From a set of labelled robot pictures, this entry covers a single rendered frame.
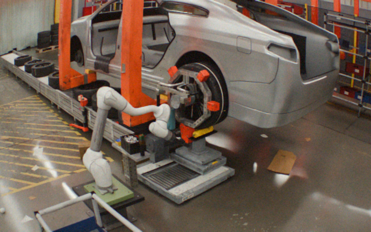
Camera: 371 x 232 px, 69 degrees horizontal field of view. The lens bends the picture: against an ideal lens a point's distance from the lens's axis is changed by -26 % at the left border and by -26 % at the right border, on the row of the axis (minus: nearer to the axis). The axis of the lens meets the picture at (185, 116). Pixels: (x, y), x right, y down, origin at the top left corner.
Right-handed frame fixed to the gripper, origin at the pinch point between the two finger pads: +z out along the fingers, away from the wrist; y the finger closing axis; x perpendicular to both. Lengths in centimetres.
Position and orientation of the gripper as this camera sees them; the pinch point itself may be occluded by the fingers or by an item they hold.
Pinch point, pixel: (185, 144)
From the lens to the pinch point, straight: 328.4
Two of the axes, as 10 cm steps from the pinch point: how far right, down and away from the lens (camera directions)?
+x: 1.7, -8.8, 4.4
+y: 6.9, -2.2, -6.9
